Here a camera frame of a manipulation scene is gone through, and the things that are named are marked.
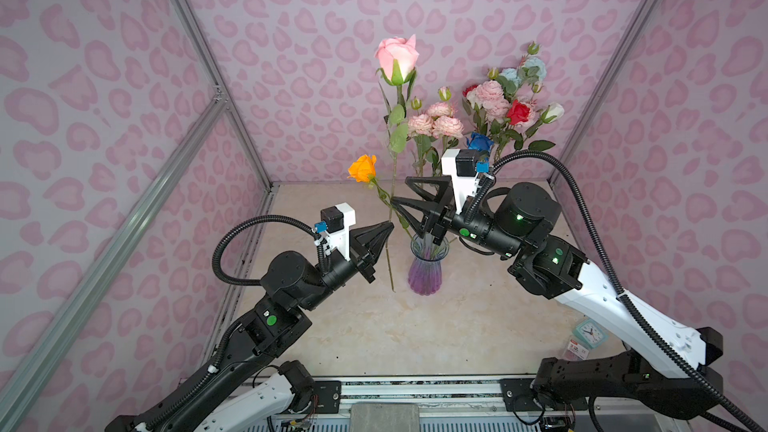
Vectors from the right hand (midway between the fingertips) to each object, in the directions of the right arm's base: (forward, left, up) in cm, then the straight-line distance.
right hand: (401, 191), depth 48 cm
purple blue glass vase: (+11, -7, -50) cm, 52 cm away
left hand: (-1, +2, -7) cm, 8 cm away
